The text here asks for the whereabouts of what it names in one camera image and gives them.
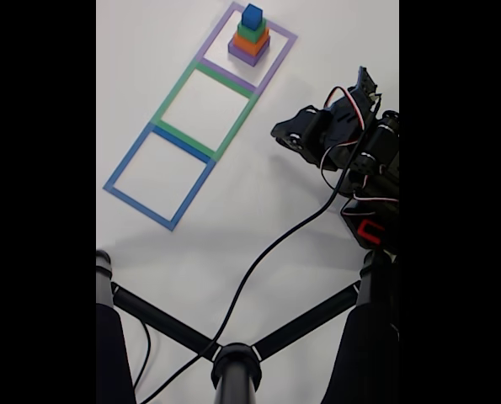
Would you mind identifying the purple block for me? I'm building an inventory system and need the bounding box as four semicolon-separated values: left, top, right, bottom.
227;35;273;67

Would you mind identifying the orange cube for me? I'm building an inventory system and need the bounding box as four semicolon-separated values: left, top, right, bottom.
232;27;271;56

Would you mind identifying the green cube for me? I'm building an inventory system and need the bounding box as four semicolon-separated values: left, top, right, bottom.
237;17;269;45

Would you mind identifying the small blue cube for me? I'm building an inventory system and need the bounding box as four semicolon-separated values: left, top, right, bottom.
241;3;263;33

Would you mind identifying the red white servo cable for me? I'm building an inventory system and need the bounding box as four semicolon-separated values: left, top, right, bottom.
319;86;400;218

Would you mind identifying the camera board with blue mount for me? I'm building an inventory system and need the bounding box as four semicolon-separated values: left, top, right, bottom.
345;65;382;114

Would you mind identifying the blue square frame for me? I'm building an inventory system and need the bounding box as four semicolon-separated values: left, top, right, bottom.
103;122;216;231

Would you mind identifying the purple square frame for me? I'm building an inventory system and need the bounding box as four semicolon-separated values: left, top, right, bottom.
199;1;298;96

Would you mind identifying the green square frame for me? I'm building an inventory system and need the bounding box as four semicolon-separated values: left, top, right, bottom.
151;61;262;163

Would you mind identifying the thick black camera cable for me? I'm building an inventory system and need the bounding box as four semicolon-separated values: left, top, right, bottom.
139;94;381;404

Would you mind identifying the black camera tripod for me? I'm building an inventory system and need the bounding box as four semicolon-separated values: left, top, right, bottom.
96;248;400;404

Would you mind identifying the thin black cable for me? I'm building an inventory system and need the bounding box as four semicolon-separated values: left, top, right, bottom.
132;322;154;392

